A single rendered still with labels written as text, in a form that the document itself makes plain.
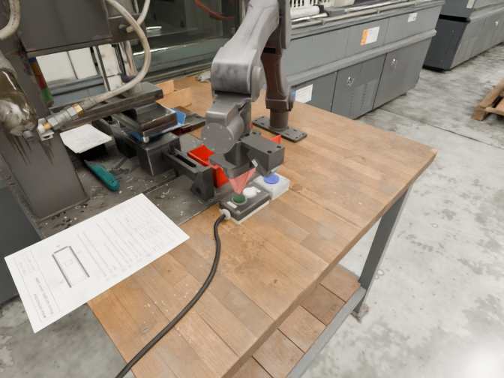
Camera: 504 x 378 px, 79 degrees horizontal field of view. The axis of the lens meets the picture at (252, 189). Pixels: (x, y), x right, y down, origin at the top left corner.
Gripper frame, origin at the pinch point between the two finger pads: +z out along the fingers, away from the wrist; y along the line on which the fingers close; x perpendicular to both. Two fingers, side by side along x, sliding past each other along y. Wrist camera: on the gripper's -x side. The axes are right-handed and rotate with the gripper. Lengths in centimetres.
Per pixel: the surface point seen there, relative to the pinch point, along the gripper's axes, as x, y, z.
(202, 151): 21.7, 7.1, 2.2
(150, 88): 34.8, 1.7, -13.7
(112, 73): 92, 16, -2
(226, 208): 0.7, -3.1, 4.2
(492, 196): -44, 206, 92
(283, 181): -2.5, 13.1, 3.2
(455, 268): -46, 120, 94
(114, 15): 32.6, -4.5, -31.1
